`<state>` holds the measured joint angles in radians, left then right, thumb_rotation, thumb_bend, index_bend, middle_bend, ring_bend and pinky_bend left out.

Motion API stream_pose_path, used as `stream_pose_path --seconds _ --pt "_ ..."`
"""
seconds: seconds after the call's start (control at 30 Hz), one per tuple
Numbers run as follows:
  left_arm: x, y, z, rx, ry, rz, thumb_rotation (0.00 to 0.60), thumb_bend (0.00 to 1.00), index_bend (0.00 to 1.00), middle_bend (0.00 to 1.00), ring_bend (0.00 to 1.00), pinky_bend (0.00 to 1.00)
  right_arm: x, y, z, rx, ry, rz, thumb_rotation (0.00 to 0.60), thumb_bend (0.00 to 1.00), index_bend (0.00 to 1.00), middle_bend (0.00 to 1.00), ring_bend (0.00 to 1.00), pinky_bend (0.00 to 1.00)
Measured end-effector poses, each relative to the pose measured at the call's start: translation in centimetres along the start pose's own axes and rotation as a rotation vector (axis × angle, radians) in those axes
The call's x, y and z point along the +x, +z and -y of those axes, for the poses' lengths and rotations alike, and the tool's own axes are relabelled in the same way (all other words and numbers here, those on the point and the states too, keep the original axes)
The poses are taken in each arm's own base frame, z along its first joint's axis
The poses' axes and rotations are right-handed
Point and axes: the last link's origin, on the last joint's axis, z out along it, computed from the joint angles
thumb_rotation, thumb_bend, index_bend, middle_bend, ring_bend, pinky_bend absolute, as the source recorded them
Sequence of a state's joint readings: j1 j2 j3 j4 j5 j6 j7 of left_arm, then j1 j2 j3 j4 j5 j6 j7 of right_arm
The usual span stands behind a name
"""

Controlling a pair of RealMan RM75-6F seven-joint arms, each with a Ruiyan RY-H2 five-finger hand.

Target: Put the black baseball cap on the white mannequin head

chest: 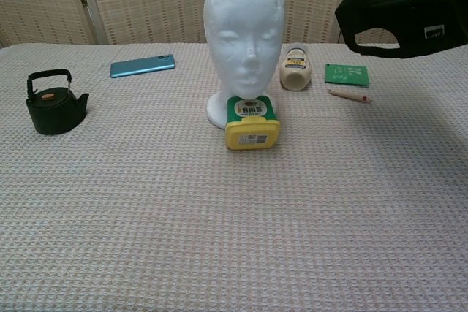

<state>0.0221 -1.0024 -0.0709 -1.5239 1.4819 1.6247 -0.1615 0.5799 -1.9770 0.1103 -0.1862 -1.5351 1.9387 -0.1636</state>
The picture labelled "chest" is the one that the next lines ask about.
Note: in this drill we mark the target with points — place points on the black baseball cap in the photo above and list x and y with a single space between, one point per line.
413 1

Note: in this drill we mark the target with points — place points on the white foam mannequin head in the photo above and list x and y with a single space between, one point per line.
243 34

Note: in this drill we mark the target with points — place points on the green box with yellow lid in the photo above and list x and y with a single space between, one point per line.
252 129

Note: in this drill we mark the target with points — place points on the cream mayonnaise bottle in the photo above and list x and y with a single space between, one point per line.
295 74

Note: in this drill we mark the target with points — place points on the checkered white tablecloth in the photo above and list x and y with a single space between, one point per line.
183 217

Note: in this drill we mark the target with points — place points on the blue smartphone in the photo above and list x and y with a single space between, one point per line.
142 65

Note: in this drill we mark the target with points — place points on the wooden pen with red mark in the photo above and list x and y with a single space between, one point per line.
349 95

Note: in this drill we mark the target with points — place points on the green paper packet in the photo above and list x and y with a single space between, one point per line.
345 74

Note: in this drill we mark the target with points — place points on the woven folding screen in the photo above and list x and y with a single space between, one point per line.
146 1

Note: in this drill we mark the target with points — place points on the dark green teapot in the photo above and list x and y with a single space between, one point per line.
55 111

